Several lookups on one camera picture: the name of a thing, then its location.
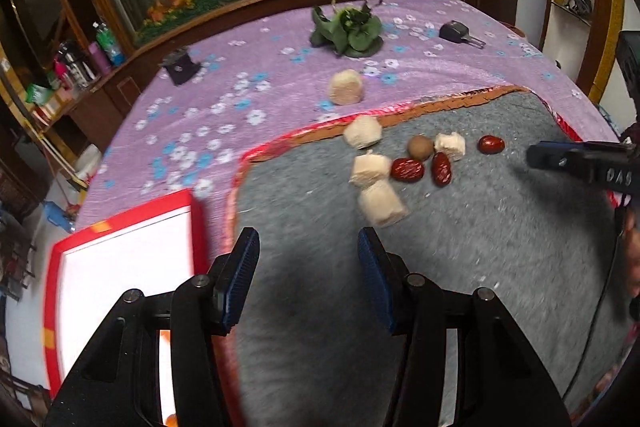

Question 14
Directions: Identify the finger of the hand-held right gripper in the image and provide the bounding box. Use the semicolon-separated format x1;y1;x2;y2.
527;139;640;195

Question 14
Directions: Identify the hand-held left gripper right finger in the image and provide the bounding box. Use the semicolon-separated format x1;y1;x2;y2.
357;227;573;427

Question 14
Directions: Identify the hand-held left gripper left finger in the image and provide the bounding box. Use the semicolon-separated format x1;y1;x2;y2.
44;227;261;427

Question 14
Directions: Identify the red date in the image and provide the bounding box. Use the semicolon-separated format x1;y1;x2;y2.
390;158;426;184
431;152;454;188
477;135;505;156

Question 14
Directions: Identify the small beige sugarcane piece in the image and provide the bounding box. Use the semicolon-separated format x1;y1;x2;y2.
434;132;467;162

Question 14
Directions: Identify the red box with white inside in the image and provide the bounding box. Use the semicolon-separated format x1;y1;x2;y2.
44;189;211;427

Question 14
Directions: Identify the brown longan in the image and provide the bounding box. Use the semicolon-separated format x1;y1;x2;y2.
407;135;435;160

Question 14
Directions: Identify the grey felt mat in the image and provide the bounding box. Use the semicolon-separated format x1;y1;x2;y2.
222;84;633;427

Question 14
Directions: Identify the black car key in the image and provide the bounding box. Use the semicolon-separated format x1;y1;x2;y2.
439;21;487;50

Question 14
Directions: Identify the green leafy vegetable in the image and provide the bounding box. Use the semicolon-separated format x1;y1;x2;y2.
309;0;385;58

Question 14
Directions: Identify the pink thermos flask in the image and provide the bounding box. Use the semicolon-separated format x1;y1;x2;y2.
89;42;112;75

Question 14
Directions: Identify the black thermos pot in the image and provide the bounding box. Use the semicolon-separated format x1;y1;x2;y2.
55;39;96;90

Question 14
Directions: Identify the green plastic bottle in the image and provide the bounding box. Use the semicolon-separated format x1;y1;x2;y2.
92;21;126;66

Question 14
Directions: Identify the green bag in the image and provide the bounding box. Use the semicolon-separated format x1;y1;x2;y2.
25;82;56;105

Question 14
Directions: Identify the black cable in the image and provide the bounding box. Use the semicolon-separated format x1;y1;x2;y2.
562;227;626;400

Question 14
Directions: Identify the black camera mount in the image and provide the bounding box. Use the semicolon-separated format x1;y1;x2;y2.
161;48;202;86

